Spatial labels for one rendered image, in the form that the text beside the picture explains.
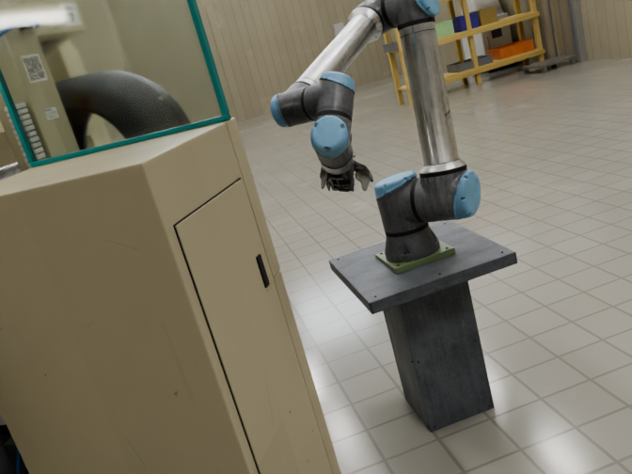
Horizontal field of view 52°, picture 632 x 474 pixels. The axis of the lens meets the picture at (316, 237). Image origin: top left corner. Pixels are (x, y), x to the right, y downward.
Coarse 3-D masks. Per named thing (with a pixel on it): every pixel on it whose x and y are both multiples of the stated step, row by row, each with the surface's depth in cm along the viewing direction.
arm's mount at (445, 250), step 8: (440, 248) 218; (448, 248) 215; (376, 256) 230; (384, 256) 227; (432, 256) 213; (440, 256) 214; (448, 256) 215; (392, 264) 216; (400, 264) 214; (408, 264) 212; (416, 264) 213; (400, 272) 212
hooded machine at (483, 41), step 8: (472, 0) 1132; (480, 0) 1133; (488, 0) 1136; (496, 0) 1139; (472, 8) 1136; (480, 8) 1131; (496, 8) 1137; (504, 16) 1135; (488, 32) 1132; (496, 32) 1136; (504, 32) 1141; (464, 40) 1189; (480, 40) 1140; (488, 40) 1132; (496, 40) 1139; (504, 40) 1144; (512, 40) 1149; (464, 48) 1198; (480, 48) 1148; (488, 48) 1138; (512, 64) 1163; (488, 72) 1156
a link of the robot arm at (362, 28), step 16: (368, 0) 200; (352, 16) 199; (368, 16) 196; (352, 32) 189; (368, 32) 194; (384, 32) 203; (336, 48) 183; (352, 48) 186; (320, 64) 177; (336, 64) 179; (304, 80) 171; (288, 96) 166; (272, 112) 169; (288, 112) 166; (304, 112) 163
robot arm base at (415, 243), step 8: (424, 224) 215; (400, 232) 214; (408, 232) 213; (416, 232) 214; (424, 232) 215; (432, 232) 218; (392, 240) 217; (400, 240) 215; (408, 240) 214; (416, 240) 214; (424, 240) 214; (432, 240) 216; (392, 248) 217; (400, 248) 215; (408, 248) 214; (416, 248) 213; (424, 248) 214; (432, 248) 215; (392, 256) 217; (400, 256) 215; (408, 256) 214; (416, 256) 213; (424, 256) 214
